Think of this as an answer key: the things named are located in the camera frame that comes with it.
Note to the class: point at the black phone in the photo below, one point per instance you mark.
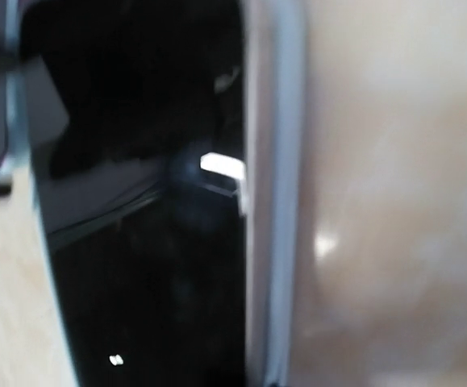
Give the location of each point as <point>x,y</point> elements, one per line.
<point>146,247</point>

